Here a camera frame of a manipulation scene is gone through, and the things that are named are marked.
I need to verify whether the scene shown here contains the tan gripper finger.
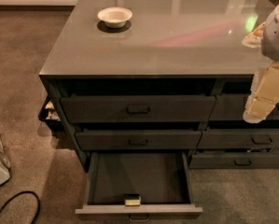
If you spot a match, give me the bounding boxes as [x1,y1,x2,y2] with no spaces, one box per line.
[243,62,279,123]
[242,22,265,49]

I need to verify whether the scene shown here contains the yellow green sponge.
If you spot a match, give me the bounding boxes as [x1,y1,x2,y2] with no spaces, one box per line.
[124,194,141,206]

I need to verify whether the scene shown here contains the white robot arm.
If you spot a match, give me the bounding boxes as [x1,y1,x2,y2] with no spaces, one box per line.
[242,4,279,123]

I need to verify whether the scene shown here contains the top right drawer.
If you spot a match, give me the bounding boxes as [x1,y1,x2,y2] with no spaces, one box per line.
[210,94,279,121]

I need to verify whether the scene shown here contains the bottom right drawer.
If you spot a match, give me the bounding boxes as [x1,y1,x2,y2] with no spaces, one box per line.
[189,153,279,169]

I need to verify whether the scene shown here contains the middle right drawer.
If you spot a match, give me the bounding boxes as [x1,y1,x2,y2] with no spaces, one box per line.
[198,129,279,149]

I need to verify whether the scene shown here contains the dark grey drawer cabinet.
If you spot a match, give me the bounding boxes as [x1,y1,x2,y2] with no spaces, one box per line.
[38,0,279,173]

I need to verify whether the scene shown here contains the open bottom left drawer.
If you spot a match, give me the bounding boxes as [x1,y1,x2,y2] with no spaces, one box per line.
[76,152,202,224]

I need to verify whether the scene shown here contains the middle left drawer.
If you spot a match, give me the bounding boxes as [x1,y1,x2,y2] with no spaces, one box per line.
[76,130,202,150]

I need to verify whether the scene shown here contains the top left drawer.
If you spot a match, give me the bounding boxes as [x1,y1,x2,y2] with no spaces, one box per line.
[60,95,216,123]

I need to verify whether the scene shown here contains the white bowl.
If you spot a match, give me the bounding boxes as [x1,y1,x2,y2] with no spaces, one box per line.
[97,7,133,29]

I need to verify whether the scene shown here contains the black bin with trash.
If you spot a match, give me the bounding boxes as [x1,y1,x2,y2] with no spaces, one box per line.
[38,97,63,133]

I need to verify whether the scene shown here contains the black cable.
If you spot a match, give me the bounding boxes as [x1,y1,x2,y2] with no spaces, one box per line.
[0,190,41,224]

